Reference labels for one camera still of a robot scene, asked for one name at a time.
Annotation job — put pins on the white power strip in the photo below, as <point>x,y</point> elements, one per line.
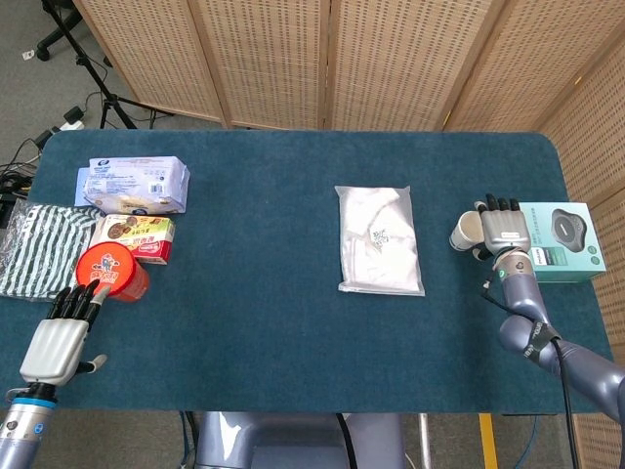
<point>73,115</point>

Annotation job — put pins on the white garment in clear bag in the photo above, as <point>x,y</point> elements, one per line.
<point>378,239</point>

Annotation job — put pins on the black office chair base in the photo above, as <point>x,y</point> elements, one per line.
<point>44,51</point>

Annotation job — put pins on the red green food box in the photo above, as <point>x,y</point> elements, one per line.
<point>141,234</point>

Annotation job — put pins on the small white floor tag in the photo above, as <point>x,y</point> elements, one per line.
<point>28,54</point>

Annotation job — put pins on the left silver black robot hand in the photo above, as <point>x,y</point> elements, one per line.
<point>54,347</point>

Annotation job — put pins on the small white paper cup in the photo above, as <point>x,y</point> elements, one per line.
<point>464,234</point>

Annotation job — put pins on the grey-blue robot torso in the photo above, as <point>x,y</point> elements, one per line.
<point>293,439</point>

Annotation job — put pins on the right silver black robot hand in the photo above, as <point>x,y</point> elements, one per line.
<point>505,229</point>

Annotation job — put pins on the black tripod stand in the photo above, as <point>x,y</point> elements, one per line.
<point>111,102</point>

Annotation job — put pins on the wooden rattan folding screen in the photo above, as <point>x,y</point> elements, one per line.
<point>273,58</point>

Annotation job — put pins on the teal speaker product box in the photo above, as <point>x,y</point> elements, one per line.
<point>566,244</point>

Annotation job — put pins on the dark teal table mat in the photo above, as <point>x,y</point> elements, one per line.
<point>244,317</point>

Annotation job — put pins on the silver metal table leg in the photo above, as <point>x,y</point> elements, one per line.
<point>425,439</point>

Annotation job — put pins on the white blue tissue pack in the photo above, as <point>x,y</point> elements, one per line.
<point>132,183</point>

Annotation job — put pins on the green white striped cloth bag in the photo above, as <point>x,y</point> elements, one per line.
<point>44,244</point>

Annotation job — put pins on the orange lidded snack canister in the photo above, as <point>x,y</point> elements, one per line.
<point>107,268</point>

